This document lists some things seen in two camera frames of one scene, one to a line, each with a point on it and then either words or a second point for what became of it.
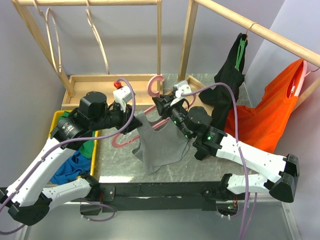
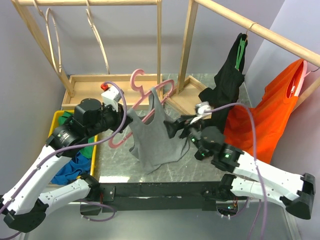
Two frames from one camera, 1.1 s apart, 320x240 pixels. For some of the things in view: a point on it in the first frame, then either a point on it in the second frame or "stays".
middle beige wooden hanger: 90,17 stays
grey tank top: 157,149 stays
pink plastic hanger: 117,138 → 115,142
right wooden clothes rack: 249,26 stays
